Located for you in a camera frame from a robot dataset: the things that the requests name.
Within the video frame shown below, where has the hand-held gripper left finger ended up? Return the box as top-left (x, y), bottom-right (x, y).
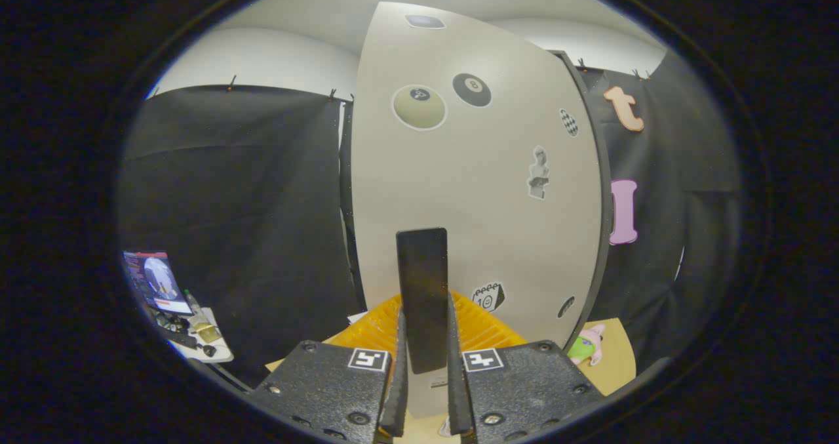
top-left (246, 293), bottom-right (410, 444)

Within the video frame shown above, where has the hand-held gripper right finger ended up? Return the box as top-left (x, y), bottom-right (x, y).
top-left (447, 291), bottom-right (605, 444)

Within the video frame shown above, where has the black door handle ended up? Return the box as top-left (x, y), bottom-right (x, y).
top-left (395, 228), bottom-right (450, 375)

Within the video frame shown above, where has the light grey shoe cabinet door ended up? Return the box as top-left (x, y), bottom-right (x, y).
top-left (349, 1), bottom-right (605, 420)

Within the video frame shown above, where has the grey shoe cabinet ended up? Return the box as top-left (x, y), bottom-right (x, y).
top-left (339, 49), bottom-right (615, 333)

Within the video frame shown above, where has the green and pink plush toy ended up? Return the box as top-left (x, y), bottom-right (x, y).
top-left (566, 324), bottom-right (606, 367)

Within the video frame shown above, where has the black backdrop cloth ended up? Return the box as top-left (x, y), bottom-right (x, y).
top-left (118, 49), bottom-right (741, 389)

